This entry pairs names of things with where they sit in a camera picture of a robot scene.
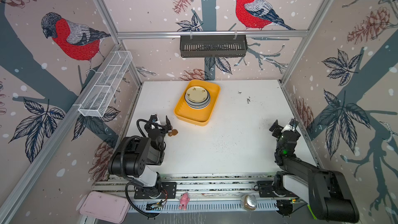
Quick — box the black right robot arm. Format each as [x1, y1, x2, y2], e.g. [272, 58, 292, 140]
[255, 119, 360, 224]

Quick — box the black hanging wire basket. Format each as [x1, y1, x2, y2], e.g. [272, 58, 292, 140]
[180, 35, 248, 58]

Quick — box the cream small plate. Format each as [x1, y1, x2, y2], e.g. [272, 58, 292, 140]
[186, 86, 209, 103]

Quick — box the yellow plastic bin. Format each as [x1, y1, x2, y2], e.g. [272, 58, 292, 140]
[174, 79, 221, 126]

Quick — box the pink rectangular tray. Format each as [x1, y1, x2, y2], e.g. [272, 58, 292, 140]
[79, 191, 130, 224]

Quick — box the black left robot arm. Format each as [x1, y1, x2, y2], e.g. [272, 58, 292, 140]
[108, 114, 177, 200]

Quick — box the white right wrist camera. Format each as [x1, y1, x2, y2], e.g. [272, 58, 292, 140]
[282, 124, 297, 133]

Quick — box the pink small figurine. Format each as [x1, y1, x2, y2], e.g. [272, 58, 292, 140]
[178, 192, 190, 211]

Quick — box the green object at edge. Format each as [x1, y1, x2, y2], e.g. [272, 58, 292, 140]
[307, 204, 317, 220]

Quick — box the white wire mesh shelf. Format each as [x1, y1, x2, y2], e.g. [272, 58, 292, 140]
[78, 50, 132, 117]

